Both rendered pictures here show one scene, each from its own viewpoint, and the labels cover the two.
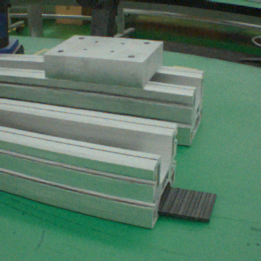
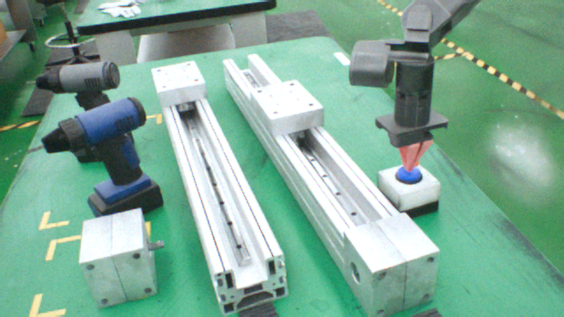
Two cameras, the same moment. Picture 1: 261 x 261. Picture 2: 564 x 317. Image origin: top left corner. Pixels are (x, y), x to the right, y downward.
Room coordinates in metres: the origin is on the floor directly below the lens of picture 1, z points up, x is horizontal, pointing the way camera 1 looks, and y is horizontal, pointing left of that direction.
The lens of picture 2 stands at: (1.07, 1.10, 1.33)
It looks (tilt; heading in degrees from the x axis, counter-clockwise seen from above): 31 degrees down; 235
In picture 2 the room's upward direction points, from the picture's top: 5 degrees counter-clockwise
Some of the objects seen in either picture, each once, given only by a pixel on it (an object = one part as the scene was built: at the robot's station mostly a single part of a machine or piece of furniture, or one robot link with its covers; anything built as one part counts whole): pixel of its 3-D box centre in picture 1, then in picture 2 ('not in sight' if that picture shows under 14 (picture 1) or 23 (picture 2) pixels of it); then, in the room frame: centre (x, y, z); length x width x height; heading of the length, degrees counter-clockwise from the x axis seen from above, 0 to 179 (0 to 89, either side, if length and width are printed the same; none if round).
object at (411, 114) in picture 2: not in sight; (411, 108); (0.49, 0.65, 0.97); 0.10 x 0.07 x 0.07; 161
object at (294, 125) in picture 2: not in sight; (285, 112); (0.52, 0.34, 0.87); 0.16 x 0.11 x 0.07; 71
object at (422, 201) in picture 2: not in sight; (404, 191); (0.50, 0.64, 0.81); 0.10 x 0.08 x 0.06; 161
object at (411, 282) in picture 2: not in sight; (396, 262); (0.65, 0.76, 0.83); 0.12 x 0.09 x 0.10; 161
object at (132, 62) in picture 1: (105, 66); (179, 87); (0.61, 0.04, 0.87); 0.16 x 0.11 x 0.07; 71
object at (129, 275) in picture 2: not in sight; (128, 254); (0.94, 0.47, 0.83); 0.11 x 0.10 x 0.10; 158
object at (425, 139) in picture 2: not in sight; (403, 148); (0.50, 0.64, 0.90); 0.07 x 0.07 x 0.09; 71
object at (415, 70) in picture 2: not in sight; (411, 73); (0.49, 0.64, 1.03); 0.07 x 0.06 x 0.07; 120
